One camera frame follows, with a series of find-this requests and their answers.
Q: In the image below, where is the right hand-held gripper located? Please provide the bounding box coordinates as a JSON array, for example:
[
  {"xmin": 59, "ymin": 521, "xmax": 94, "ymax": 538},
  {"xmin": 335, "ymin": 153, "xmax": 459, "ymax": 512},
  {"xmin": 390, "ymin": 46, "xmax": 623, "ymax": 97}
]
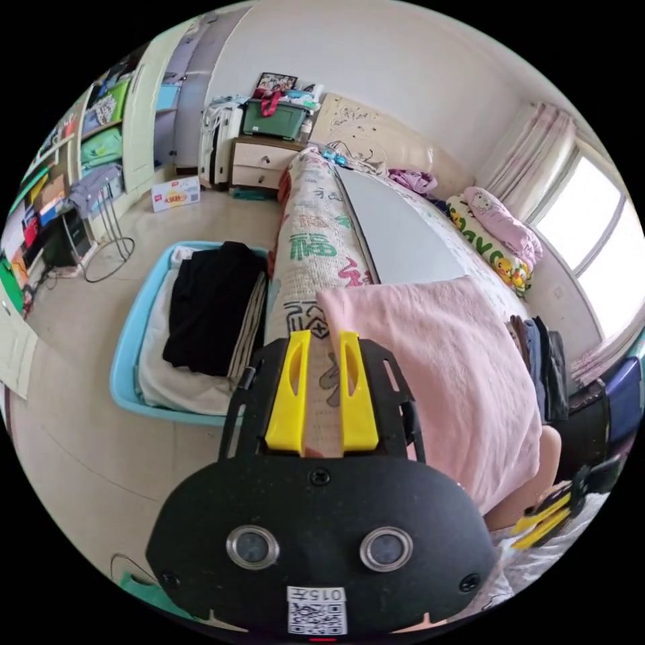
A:
[{"xmin": 509, "ymin": 452, "xmax": 632, "ymax": 550}]

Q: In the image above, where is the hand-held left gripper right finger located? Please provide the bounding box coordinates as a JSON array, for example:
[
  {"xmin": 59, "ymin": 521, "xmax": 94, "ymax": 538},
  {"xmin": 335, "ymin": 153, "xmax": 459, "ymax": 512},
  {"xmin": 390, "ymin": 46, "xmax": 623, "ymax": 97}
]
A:
[{"xmin": 338, "ymin": 330, "xmax": 380, "ymax": 452}]

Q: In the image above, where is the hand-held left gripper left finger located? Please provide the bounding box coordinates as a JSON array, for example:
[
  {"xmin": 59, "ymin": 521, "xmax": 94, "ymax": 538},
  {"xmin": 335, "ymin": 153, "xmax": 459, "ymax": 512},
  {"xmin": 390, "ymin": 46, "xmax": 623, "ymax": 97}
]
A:
[{"xmin": 265, "ymin": 330, "xmax": 311, "ymax": 450}]

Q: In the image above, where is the pink long sleeve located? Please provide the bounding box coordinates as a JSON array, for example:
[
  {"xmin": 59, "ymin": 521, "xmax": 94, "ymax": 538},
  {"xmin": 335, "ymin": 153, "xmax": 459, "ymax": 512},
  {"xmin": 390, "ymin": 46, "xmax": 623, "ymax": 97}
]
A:
[{"xmin": 317, "ymin": 274, "xmax": 544, "ymax": 516}]

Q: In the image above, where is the person's body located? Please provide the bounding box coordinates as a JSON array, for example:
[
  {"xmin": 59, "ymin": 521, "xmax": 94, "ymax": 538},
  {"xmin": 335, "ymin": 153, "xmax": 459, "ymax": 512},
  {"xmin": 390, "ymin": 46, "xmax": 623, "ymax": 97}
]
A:
[{"xmin": 486, "ymin": 425, "xmax": 605, "ymax": 605}]

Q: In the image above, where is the bed with printed quilt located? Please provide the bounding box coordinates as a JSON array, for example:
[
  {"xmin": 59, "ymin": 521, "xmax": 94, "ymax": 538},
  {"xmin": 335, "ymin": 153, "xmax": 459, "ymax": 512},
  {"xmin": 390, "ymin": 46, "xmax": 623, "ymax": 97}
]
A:
[{"xmin": 264, "ymin": 93, "xmax": 545, "ymax": 457}]

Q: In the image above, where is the pile of clothes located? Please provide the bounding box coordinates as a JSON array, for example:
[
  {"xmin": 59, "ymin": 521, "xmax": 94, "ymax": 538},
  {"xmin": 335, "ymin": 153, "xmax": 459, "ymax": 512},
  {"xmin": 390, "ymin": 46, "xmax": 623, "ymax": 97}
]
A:
[{"xmin": 506, "ymin": 314, "xmax": 571, "ymax": 424}]

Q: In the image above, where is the flat grey board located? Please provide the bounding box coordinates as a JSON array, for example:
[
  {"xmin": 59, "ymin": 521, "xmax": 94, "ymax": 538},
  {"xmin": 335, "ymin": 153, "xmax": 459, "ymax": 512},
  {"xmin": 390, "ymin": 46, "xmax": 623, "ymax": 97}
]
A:
[{"xmin": 335, "ymin": 165, "xmax": 468, "ymax": 286}]

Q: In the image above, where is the blue basket with clothes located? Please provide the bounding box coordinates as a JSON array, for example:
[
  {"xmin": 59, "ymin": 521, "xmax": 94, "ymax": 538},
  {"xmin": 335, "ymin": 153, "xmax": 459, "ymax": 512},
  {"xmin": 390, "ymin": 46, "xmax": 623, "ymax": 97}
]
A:
[{"xmin": 110, "ymin": 241, "xmax": 271, "ymax": 428}]

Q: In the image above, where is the pillow with duck print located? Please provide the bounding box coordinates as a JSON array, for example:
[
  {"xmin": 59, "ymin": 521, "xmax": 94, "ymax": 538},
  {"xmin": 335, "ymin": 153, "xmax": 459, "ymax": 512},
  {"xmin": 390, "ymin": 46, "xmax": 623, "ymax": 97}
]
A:
[{"xmin": 445, "ymin": 193, "xmax": 533, "ymax": 299}]

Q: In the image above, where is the purple garment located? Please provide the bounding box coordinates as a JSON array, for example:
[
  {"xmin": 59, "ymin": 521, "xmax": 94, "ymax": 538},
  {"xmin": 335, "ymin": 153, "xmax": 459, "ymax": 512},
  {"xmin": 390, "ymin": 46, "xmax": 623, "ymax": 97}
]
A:
[{"xmin": 386, "ymin": 169, "xmax": 438, "ymax": 198}]

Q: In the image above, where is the pink rolled blanket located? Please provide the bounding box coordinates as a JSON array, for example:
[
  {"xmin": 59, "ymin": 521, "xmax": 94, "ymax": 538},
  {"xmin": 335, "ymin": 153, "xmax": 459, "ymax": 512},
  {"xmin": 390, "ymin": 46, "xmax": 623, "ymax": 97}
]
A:
[{"xmin": 463, "ymin": 186, "xmax": 544, "ymax": 266}]

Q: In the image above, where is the printed carton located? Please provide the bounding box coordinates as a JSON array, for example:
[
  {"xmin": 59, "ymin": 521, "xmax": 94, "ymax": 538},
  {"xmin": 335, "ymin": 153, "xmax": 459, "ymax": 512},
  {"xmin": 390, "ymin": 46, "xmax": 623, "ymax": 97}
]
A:
[{"xmin": 150, "ymin": 176, "xmax": 202, "ymax": 214}]

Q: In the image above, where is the wooden nightstand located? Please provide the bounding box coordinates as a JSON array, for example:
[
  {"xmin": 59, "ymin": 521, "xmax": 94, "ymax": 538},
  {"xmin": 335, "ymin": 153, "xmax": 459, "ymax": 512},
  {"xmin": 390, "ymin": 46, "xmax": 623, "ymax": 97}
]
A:
[{"xmin": 229, "ymin": 136, "xmax": 308, "ymax": 194}]

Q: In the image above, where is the white suitcase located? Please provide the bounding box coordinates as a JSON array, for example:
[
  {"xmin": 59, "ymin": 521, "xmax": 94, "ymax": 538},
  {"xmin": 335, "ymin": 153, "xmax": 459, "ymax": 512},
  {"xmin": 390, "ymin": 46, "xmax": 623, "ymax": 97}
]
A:
[{"xmin": 199, "ymin": 103, "xmax": 244, "ymax": 190}]

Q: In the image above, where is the green storage box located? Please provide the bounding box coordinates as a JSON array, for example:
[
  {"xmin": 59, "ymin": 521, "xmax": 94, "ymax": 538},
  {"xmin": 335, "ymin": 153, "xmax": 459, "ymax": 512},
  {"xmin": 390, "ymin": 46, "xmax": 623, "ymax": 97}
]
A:
[{"xmin": 236, "ymin": 90, "xmax": 319, "ymax": 142}]

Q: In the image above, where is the metal stool with grey garment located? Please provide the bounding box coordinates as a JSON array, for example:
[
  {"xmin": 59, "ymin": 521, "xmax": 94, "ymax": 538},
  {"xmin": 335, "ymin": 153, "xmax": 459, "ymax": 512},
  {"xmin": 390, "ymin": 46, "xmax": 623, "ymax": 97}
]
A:
[{"xmin": 67, "ymin": 163, "xmax": 137, "ymax": 283}]

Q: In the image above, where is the window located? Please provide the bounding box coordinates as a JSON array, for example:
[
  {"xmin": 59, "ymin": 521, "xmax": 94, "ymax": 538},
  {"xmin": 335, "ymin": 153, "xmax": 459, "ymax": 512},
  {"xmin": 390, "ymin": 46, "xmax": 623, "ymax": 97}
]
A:
[{"xmin": 526, "ymin": 150, "xmax": 645, "ymax": 343}]

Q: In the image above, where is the pink curtain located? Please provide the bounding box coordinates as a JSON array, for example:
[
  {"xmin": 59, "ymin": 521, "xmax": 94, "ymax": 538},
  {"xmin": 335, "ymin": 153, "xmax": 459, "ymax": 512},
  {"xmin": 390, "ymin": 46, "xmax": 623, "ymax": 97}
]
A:
[{"xmin": 476, "ymin": 102, "xmax": 578, "ymax": 222}]

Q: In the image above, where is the open shelf with clutter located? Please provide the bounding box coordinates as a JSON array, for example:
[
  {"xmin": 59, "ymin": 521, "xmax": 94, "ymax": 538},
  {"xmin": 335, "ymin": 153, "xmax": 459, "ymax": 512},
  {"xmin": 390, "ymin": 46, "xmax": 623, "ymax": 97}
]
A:
[{"xmin": 0, "ymin": 75, "xmax": 133, "ymax": 316}]

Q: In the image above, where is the framed picture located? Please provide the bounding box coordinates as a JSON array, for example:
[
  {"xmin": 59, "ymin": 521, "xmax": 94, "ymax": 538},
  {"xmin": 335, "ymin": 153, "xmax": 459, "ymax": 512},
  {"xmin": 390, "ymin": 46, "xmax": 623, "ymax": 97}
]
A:
[{"xmin": 257, "ymin": 72, "xmax": 298, "ymax": 97}]

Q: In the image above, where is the cream cupboard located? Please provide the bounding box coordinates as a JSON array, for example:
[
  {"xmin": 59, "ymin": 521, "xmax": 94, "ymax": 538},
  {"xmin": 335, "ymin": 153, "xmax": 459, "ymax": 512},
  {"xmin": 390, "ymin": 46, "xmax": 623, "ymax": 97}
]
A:
[{"xmin": 120, "ymin": 28, "xmax": 230, "ymax": 196}]

